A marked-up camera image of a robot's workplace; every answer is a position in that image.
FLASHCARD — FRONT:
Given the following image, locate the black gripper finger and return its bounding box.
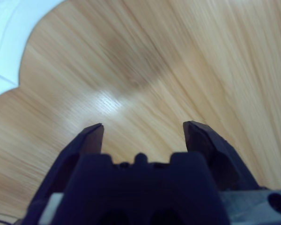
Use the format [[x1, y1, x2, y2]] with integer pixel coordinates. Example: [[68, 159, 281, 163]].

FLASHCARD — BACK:
[[21, 123, 105, 225], [182, 120, 260, 191]]

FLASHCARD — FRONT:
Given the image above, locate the white T-shirt with UNITREE print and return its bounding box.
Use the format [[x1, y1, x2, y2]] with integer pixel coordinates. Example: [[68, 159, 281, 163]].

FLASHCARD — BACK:
[[0, 0, 66, 101]]

